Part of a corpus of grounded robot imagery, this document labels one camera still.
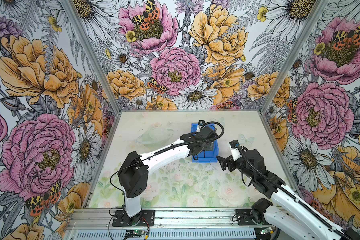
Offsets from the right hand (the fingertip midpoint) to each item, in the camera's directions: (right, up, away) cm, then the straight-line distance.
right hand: (225, 156), depth 78 cm
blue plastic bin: (-7, -4, +18) cm, 20 cm away
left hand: (-12, +6, +6) cm, 15 cm away
